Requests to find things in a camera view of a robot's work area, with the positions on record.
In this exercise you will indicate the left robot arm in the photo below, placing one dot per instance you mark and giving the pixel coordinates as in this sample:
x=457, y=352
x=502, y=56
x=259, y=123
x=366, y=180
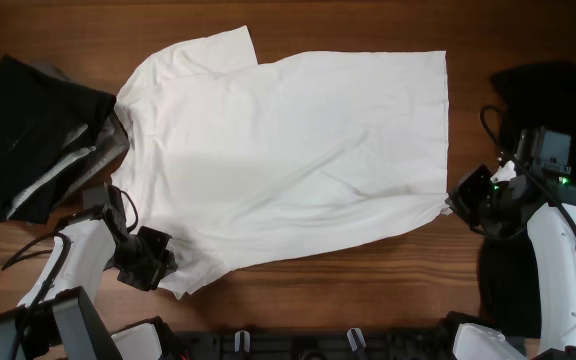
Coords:
x=59, y=309

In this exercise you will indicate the white t-shirt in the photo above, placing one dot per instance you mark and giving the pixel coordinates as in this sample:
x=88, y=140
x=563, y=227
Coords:
x=244, y=163

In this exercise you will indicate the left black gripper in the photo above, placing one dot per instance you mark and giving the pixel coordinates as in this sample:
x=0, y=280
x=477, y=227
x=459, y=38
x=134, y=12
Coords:
x=152, y=278

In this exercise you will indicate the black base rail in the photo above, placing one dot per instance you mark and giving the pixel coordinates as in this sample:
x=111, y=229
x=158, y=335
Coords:
x=328, y=345

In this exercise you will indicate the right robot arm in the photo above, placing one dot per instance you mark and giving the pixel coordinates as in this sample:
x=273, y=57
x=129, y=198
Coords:
x=542, y=156

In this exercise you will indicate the grey folded garment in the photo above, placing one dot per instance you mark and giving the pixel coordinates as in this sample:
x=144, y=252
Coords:
x=97, y=139

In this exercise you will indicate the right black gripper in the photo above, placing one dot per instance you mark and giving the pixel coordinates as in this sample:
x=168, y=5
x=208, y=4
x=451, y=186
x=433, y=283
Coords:
x=460, y=196

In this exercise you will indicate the black folded garment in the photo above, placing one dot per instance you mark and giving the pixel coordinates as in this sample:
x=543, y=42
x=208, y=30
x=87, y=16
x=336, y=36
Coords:
x=33, y=125

